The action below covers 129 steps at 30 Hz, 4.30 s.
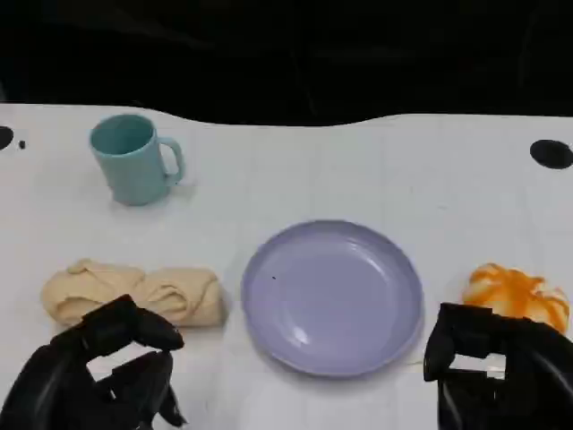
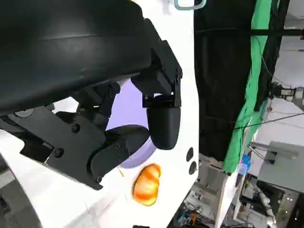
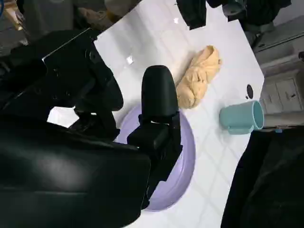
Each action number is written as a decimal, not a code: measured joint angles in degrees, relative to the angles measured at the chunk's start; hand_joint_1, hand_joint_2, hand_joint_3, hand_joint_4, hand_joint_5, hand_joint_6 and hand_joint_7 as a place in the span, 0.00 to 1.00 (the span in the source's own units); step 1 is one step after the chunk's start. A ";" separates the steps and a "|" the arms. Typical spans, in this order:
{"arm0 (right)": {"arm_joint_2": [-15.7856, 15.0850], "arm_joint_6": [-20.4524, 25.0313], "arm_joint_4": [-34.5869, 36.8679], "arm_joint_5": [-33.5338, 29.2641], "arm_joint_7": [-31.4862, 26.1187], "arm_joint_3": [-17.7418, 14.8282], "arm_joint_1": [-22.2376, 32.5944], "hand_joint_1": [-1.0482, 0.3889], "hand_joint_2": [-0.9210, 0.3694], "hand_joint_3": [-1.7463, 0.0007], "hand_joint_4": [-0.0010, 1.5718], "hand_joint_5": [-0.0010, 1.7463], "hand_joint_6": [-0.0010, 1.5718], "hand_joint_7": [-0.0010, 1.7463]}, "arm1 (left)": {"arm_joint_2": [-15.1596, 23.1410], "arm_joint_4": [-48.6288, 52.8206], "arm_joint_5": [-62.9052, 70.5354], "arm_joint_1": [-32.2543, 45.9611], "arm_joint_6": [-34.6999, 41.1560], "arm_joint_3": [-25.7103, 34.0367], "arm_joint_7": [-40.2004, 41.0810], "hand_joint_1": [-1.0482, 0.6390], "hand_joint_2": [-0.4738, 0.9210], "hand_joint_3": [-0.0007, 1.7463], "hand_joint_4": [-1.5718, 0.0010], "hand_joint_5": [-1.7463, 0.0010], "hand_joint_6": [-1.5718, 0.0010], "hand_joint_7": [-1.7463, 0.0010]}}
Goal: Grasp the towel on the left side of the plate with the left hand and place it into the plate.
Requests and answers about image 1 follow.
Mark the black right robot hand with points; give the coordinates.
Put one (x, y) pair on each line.
(532, 385)

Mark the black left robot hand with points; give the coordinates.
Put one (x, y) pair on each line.
(62, 380)

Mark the beige towel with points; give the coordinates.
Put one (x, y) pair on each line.
(179, 289)

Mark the orange and white bread roll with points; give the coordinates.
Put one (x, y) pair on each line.
(515, 289)

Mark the lilac plate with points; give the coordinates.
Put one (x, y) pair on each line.
(332, 298)

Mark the pale green mug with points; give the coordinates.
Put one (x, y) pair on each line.
(132, 165)

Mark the black table grommet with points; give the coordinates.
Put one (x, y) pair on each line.
(4, 138)
(551, 154)

